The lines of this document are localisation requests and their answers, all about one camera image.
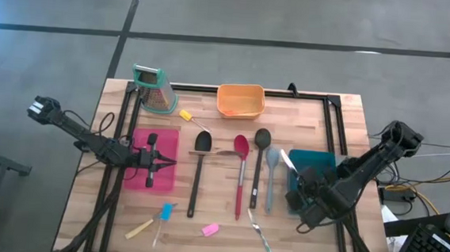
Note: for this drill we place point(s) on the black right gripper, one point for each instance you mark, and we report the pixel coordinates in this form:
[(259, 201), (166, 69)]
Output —
[(312, 189)]

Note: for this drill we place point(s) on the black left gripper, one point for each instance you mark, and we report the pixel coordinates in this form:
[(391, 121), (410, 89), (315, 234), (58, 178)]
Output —
[(147, 158)]

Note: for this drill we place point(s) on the grey-blue silicone spoon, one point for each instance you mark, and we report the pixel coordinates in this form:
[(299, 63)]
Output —
[(272, 155)]

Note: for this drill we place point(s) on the black solid serving spoon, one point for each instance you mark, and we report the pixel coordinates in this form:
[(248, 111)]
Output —
[(203, 140)]

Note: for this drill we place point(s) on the small yellow silicone spatula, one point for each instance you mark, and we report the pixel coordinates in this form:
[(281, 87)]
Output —
[(186, 115)]

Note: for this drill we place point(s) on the black slotted serving spoon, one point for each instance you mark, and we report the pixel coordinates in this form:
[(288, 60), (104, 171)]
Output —
[(262, 138)]

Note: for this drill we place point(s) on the small pink silicone spatula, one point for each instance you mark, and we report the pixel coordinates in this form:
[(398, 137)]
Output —
[(210, 230)]

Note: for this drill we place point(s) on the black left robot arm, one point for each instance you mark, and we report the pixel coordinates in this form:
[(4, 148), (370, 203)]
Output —
[(89, 137)]

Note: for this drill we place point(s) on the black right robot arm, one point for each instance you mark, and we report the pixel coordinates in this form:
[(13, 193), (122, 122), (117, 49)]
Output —
[(369, 164)]

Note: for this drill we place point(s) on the teal plastic bin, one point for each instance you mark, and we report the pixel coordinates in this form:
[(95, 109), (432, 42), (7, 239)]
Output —
[(318, 160)]

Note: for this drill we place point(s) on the pink translucent plastic bin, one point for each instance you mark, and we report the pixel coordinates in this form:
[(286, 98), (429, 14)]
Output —
[(168, 138)]

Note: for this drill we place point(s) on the green-topped metal box grater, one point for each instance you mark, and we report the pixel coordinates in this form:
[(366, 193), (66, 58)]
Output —
[(157, 95)]

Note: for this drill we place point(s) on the black clamp knob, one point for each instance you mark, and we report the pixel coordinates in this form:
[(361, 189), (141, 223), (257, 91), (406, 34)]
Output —
[(293, 89)]

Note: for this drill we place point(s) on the black power strip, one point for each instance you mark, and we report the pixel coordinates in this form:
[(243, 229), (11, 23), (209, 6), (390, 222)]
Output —
[(397, 194)]

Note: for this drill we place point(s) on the white paper sheet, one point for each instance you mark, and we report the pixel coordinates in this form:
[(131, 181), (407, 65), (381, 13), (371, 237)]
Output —
[(389, 217)]

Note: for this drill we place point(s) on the orange plastic bin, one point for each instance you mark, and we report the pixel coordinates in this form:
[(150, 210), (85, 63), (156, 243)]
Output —
[(243, 97)]

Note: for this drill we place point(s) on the black aluminium table frame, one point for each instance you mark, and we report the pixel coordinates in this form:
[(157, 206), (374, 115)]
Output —
[(196, 88)]

